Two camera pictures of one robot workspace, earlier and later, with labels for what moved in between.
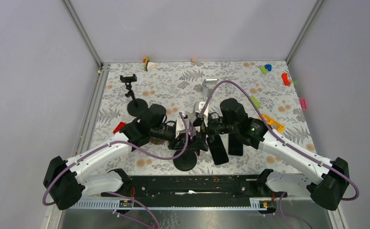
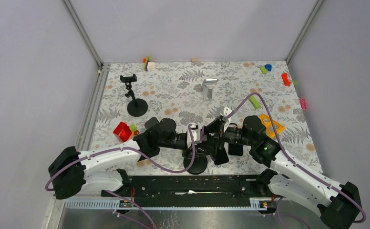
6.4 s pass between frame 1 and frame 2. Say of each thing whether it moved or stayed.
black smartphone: stayed
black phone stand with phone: moved
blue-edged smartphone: stayed
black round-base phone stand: stayed
